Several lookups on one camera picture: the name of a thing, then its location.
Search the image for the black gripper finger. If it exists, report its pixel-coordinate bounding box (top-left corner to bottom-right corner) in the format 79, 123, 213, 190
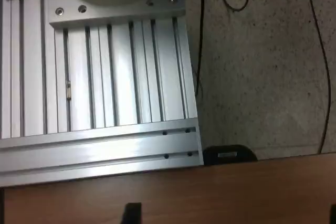
122, 202, 143, 224

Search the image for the aluminium profile robot stand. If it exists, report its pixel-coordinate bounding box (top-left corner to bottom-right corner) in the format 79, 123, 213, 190
0, 0, 204, 188

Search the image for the aluminium robot mounting plate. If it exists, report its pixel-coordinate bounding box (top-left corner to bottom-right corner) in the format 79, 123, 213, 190
48, 0, 186, 28

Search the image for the black cable beside stand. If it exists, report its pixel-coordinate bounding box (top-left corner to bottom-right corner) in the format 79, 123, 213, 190
193, 0, 206, 97

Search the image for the long black floor cable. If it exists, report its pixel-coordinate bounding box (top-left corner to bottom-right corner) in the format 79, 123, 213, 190
303, 0, 332, 155

